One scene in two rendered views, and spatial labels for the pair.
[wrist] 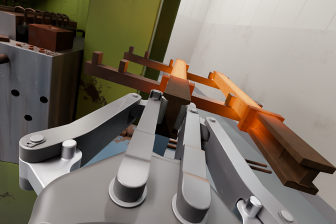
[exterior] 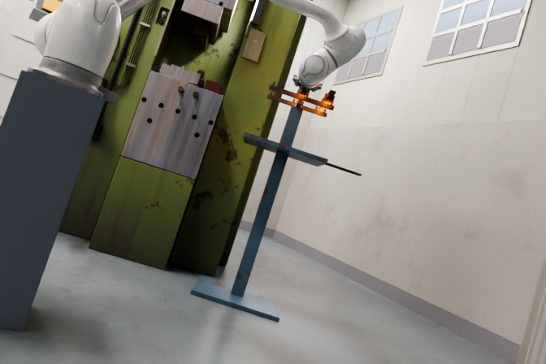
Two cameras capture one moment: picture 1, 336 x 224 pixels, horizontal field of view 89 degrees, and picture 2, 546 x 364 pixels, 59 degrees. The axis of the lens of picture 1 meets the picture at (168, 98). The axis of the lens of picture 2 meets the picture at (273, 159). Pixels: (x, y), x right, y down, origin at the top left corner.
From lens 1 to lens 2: 203 cm
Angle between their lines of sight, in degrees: 24
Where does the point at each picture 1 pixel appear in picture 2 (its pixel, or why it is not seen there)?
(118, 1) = (252, 71)
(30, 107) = (200, 127)
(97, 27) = (236, 87)
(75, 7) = not seen: hidden behind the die
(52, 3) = not seen: hidden behind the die
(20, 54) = (205, 93)
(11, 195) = (160, 205)
